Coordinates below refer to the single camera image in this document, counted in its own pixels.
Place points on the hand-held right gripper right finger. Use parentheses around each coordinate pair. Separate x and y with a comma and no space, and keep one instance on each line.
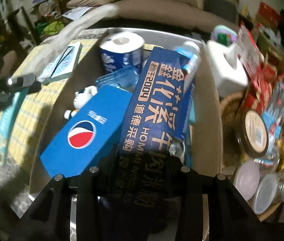
(194,190)

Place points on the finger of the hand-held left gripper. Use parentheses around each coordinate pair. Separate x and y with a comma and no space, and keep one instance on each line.
(26,83)

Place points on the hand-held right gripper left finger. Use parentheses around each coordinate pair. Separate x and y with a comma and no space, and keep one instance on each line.
(89,188)

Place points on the white cat figurine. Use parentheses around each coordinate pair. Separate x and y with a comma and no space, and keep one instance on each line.
(81,98)

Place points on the blue paper sleeve round logo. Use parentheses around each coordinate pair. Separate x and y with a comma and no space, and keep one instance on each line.
(94,120)

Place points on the dark blue noodle packet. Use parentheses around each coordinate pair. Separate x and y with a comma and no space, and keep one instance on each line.
(152,100)

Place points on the toilet roll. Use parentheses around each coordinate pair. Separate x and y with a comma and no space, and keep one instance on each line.
(121,47)

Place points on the clear plastic bottle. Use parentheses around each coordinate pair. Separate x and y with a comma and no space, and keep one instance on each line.
(189,55)

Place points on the yellow plaid tablecloth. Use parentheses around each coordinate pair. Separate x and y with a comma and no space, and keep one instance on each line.
(31,110)

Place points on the white box with dark edges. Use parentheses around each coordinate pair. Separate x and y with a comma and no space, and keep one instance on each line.
(61,62)

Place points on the jar with pink lid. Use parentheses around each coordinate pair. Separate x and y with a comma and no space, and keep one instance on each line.
(247,179)

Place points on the yellow-green bag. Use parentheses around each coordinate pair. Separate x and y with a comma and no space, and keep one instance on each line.
(54,26)

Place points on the jar with clear lid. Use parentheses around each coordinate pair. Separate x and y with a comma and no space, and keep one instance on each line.
(267,193)

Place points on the glass jar with labelled lid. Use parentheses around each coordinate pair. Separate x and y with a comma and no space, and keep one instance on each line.
(254,133)

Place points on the printed paper sheet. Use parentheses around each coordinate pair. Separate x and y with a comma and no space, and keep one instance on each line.
(76,13)

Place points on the wicker basket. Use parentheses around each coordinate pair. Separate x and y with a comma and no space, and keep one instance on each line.
(232,110)

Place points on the blue and red snack packet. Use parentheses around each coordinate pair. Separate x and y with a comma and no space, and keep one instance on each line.
(277,110)

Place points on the pile of red snack packets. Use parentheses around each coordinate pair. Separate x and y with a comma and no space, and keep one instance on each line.
(257,67)

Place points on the brown sofa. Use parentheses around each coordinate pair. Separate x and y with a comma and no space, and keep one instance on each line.
(162,5)

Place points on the pastel coloured ball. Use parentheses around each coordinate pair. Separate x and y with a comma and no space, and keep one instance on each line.
(223,35)

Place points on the dark cushion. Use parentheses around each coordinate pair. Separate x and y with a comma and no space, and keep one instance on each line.
(219,3)

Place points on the red box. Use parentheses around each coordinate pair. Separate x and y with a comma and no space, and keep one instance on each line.
(268,12)

